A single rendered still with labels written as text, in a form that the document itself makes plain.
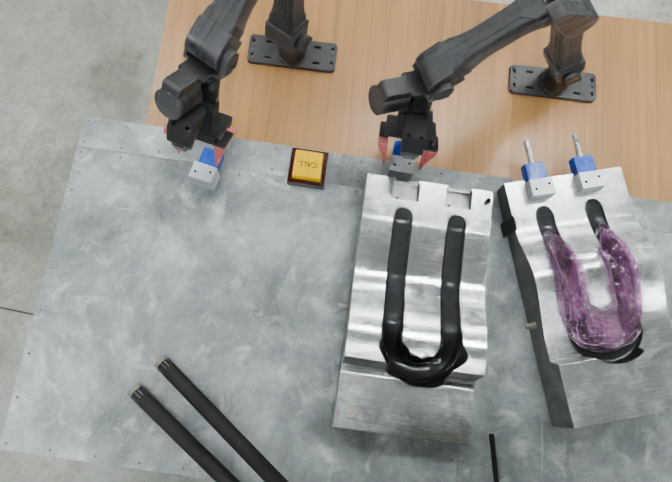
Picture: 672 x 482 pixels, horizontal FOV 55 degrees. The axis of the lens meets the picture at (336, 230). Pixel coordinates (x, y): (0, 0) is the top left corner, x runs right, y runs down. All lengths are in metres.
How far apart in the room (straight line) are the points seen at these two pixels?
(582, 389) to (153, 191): 0.95
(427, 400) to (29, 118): 1.76
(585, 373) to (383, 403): 0.38
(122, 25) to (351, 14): 1.20
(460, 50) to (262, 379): 0.73
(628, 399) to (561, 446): 0.17
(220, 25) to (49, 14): 1.62
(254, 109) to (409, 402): 0.71
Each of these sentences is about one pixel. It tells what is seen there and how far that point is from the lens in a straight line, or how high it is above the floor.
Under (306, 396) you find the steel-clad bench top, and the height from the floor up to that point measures 0.80.
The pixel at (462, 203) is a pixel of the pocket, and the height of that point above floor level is 0.86.
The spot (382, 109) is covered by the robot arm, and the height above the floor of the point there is 1.03.
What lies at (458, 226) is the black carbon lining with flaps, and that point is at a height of 0.89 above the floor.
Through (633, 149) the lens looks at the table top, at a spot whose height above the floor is 0.80.
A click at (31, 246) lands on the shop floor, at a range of 2.37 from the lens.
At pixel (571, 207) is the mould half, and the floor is 0.86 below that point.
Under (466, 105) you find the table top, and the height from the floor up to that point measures 0.80.
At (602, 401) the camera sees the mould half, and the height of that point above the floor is 0.91.
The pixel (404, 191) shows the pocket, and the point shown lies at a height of 0.86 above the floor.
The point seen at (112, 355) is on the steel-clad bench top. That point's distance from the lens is 1.39.
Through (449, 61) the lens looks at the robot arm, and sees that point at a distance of 1.20.
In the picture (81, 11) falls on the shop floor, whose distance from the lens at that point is 2.67.
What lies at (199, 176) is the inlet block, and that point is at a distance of 1.37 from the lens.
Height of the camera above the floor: 2.13
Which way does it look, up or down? 75 degrees down
